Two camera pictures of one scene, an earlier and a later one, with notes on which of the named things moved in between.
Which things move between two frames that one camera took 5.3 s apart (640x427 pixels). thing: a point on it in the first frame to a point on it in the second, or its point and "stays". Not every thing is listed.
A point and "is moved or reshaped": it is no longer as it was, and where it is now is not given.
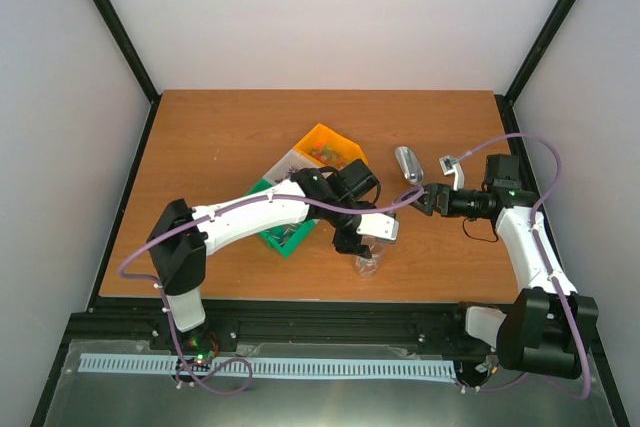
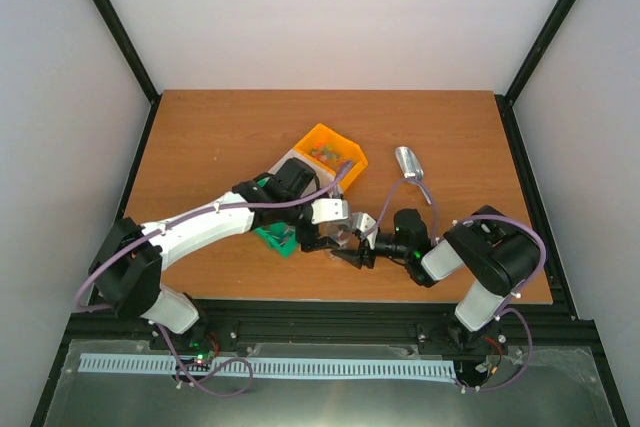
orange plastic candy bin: (330, 149) stays
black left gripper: (350, 245) to (308, 244)
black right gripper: (431, 197) to (354, 257)
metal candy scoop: (410, 166) stays
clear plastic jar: (369, 267) is moved or reshaped
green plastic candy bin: (288, 239) stays
